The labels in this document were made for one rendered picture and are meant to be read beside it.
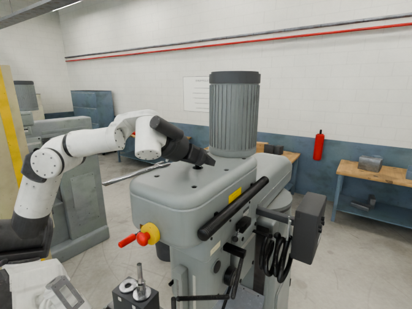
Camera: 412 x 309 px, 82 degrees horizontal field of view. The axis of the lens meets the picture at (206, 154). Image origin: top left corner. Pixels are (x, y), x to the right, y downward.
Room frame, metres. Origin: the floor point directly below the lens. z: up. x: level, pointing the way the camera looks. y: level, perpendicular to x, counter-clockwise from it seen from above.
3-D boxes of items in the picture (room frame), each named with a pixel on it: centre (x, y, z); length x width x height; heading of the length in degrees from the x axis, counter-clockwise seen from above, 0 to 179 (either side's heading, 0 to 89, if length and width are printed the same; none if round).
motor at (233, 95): (0.97, -0.11, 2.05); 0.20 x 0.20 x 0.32
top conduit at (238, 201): (0.71, -0.11, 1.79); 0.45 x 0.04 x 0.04; 146
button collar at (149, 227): (0.57, 0.16, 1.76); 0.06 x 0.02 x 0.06; 56
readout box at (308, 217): (0.83, -0.42, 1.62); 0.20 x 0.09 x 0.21; 146
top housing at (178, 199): (0.78, 0.02, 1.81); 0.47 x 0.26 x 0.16; 146
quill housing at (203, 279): (0.77, 0.02, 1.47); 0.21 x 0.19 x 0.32; 56
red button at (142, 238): (0.56, 0.17, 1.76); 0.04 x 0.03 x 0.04; 56
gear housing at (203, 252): (0.80, 0.00, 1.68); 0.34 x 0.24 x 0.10; 146
